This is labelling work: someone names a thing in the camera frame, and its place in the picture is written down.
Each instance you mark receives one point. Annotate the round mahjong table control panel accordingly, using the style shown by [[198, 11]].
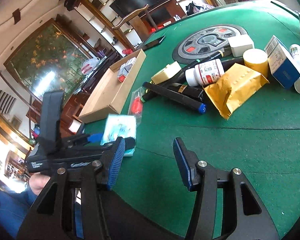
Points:
[[205, 42]]

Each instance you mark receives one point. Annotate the silver red small box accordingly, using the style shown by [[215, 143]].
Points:
[[123, 72]]

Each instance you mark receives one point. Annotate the floral bag pile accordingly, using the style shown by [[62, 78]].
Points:
[[193, 8]]

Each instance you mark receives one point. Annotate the wooden chair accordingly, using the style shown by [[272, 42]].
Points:
[[138, 25]]

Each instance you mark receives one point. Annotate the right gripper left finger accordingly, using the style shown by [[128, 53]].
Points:
[[111, 160]]

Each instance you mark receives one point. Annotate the clear case red tool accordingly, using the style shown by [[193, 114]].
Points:
[[136, 104]]

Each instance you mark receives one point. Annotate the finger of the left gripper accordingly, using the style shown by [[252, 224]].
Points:
[[94, 138], [130, 143]]

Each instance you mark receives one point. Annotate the framed flower painting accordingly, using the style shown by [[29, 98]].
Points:
[[48, 59]]

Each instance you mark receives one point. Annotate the white pill bottle red label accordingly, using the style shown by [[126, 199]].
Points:
[[204, 74]]

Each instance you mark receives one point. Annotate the yellow padded envelope packet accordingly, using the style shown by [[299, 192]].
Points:
[[234, 88]]

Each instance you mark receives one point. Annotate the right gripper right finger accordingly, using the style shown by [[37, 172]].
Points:
[[186, 161]]

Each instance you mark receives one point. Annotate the silver grey small box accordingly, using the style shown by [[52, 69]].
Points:
[[130, 63]]

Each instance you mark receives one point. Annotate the black smartphone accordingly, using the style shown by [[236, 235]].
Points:
[[153, 43]]

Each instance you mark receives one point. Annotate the black marker blue cap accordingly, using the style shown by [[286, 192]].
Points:
[[175, 96]]

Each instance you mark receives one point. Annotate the light blue tissue pack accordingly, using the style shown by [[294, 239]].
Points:
[[119, 126]]

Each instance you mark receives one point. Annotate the blue sleeve forearm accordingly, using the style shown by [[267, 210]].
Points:
[[13, 209]]

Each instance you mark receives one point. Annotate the blue white medicine box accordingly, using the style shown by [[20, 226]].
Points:
[[282, 66]]

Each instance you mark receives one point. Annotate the yellow jar white lid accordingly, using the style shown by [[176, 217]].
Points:
[[257, 60]]

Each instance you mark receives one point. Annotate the white plastic bag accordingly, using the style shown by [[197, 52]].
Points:
[[89, 65]]

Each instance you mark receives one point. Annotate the white power adapter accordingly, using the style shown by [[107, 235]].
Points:
[[240, 43]]

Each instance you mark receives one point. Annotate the person's left hand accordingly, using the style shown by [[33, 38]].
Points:
[[37, 182]]

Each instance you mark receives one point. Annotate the shallow cardboard box tray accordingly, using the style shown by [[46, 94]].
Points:
[[109, 95]]

